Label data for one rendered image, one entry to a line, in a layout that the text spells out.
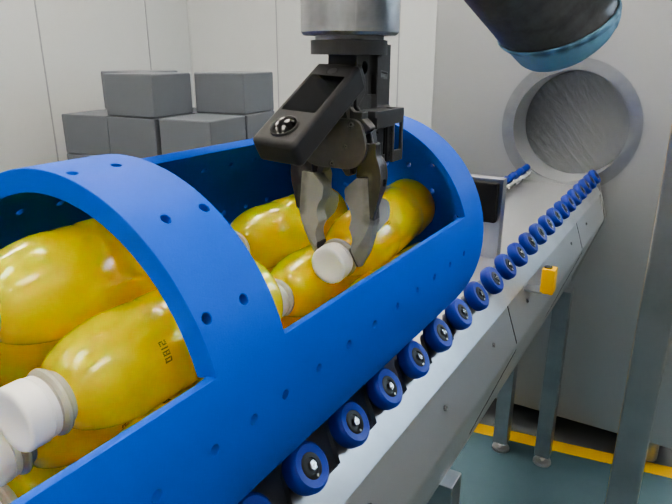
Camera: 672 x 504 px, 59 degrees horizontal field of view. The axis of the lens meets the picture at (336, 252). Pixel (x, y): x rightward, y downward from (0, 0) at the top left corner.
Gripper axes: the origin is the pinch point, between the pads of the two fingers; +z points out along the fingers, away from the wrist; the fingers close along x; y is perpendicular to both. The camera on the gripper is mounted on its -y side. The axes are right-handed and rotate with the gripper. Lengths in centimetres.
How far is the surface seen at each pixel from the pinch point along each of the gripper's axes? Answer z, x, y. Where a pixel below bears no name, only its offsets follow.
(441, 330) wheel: 14.3, -5.4, 16.9
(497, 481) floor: 111, 8, 114
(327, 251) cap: -0.6, -0.1, -1.8
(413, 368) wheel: 15.1, -5.8, 7.6
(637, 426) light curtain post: 54, -28, 74
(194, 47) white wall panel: -24, 402, 397
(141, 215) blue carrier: -9.8, -2.2, -25.4
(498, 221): 11, 1, 60
